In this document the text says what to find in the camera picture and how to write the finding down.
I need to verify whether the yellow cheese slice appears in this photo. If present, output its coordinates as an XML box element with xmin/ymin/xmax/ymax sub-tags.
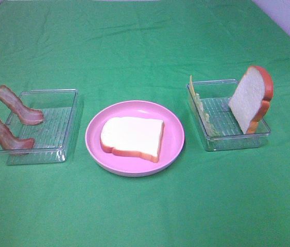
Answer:
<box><xmin>189</xmin><ymin>75</ymin><xmax>196</xmax><ymax>98</ymax></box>

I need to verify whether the green lettuce leaf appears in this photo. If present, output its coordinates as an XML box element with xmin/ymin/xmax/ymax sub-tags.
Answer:
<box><xmin>194</xmin><ymin>93</ymin><xmax>219</xmax><ymax>136</ymax></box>

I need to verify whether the green table cloth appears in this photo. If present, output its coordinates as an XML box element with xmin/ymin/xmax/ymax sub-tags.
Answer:
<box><xmin>0</xmin><ymin>1</ymin><xmax>290</xmax><ymax>246</ymax></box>

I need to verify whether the pink round plate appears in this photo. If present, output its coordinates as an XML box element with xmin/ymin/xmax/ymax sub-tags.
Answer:
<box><xmin>85</xmin><ymin>100</ymin><xmax>185</xmax><ymax>177</ymax></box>

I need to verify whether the clear plastic tray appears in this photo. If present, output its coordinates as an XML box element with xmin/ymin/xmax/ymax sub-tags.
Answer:
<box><xmin>0</xmin><ymin>89</ymin><xmax>79</xmax><ymax>165</ymax></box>
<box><xmin>187</xmin><ymin>79</ymin><xmax>270</xmax><ymax>151</ymax></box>

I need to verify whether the bacon strip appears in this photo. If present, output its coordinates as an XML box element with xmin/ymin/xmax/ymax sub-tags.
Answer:
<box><xmin>0</xmin><ymin>120</ymin><xmax>35</xmax><ymax>150</ymax></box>
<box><xmin>0</xmin><ymin>85</ymin><xmax>44</xmax><ymax>125</ymax></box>

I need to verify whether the left clear plastic tray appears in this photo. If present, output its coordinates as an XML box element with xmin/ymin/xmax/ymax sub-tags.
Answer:
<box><xmin>0</xmin><ymin>89</ymin><xmax>79</xmax><ymax>165</ymax></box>

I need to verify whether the right clear plastic tray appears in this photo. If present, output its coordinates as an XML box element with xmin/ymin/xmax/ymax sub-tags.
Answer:
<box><xmin>187</xmin><ymin>79</ymin><xmax>270</xmax><ymax>151</ymax></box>

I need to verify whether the toast bread slice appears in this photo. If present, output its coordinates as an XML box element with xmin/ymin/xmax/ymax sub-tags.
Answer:
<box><xmin>228</xmin><ymin>65</ymin><xmax>274</xmax><ymax>134</ymax></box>
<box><xmin>100</xmin><ymin>116</ymin><xmax>165</xmax><ymax>163</ymax></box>

